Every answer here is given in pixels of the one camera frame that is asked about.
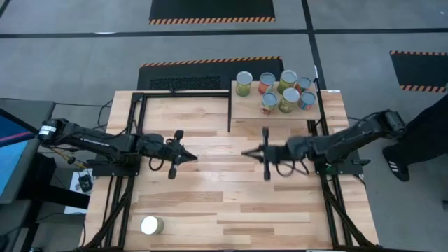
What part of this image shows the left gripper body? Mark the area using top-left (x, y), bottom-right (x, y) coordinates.
top-left (153, 131), bottom-right (185, 179)

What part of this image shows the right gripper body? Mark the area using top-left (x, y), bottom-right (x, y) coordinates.
top-left (262, 127), bottom-right (295, 181)

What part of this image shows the white mix fruit can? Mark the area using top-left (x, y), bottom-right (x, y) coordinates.
top-left (260, 91), bottom-right (279, 116)

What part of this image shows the green oranges can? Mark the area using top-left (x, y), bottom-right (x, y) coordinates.
top-left (278, 87), bottom-right (301, 114)

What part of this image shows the teal and pink can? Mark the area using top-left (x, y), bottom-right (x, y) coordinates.
top-left (297, 91), bottom-right (316, 111)

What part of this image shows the green pears can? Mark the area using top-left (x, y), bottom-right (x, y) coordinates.
top-left (234, 71), bottom-right (253, 98)

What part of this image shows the orange red tin can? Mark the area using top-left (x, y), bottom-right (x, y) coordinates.
top-left (258, 72), bottom-right (277, 95)

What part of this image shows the green labelled tin can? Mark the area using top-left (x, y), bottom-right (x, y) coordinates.
top-left (140, 216), bottom-right (165, 235)
top-left (276, 69), bottom-right (298, 95)

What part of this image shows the teal and orange can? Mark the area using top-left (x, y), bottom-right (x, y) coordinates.
top-left (295, 76), bottom-right (312, 95)

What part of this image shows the black mat with striped edge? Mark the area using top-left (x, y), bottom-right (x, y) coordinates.
top-left (148, 0), bottom-right (277, 25)
top-left (136, 55), bottom-right (288, 91)
top-left (389, 50), bottom-right (448, 94)

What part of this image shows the small black device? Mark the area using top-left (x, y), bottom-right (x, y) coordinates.
top-left (78, 174), bottom-right (94, 193)

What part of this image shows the white paper sheet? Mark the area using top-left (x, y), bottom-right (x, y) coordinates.
top-left (64, 167), bottom-right (94, 215)

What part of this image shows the black stand base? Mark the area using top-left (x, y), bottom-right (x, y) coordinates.
top-left (17, 153), bottom-right (91, 211)

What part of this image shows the person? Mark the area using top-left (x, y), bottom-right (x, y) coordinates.
top-left (382, 82), bottom-right (448, 183)

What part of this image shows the monitor with blue screen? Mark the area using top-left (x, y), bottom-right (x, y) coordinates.
top-left (0, 107), bottom-right (40, 206)

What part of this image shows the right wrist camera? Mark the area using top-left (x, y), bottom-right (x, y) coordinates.
top-left (271, 145), bottom-right (286, 162)

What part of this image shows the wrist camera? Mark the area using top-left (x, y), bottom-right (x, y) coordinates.
top-left (159, 139), bottom-right (176, 157)
top-left (271, 145), bottom-right (286, 162)

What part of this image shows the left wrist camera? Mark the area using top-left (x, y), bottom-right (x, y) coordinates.
top-left (159, 139), bottom-right (176, 157)

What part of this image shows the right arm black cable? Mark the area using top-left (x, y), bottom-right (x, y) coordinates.
top-left (274, 157), bottom-right (311, 178)

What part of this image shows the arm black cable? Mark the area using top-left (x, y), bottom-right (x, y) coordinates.
top-left (148, 156), bottom-right (169, 172)
top-left (274, 157), bottom-right (311, 178)

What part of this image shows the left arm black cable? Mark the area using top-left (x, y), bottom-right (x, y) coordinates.
top-left (148, 156), bottom-right (169, 172)

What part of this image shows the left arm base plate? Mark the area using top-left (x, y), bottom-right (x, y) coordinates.
top-left (92, 159), bottom-right (141, 178)

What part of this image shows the black aluminium table frame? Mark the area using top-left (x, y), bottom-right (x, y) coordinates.
top-left (80, 89), bottom-right (382, 252)

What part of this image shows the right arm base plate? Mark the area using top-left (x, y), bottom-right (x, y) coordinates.
top-left (312, 150), bottom-right (371, 176)

